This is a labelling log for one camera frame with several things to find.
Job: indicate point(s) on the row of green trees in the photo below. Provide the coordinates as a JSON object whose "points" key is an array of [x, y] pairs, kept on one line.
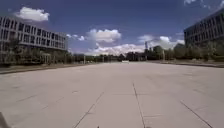
{"points": [[30, 56]]}

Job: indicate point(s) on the row of leafy trees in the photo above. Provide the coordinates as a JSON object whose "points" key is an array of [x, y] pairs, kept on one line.
{"points": [[190, 51]]}

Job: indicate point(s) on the pale multi-storey building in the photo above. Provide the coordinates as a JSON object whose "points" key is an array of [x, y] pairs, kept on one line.
{"points": [[30, 35]]}

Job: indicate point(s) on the dark raised kerb strip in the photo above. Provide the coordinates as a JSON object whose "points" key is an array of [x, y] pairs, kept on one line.
{"points": [[193, 63], [33, 68]]}

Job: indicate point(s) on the pale concrete slab plaza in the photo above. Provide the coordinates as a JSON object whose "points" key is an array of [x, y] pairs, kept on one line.
{"points": [[116, 90]]}

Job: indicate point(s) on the dark glass multi-storey building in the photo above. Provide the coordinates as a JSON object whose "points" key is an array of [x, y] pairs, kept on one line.
{"points": [[206, 30]]}

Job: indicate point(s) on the white vehicle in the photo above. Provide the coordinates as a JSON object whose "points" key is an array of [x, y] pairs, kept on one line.
{"points": [[125, 61]]}

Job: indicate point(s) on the distant tower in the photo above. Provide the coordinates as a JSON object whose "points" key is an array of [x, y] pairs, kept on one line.
{"points": [[146, 46]]}

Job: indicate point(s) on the distant line of trees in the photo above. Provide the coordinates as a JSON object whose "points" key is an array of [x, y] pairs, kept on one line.
{"points": [[110, 57]]}

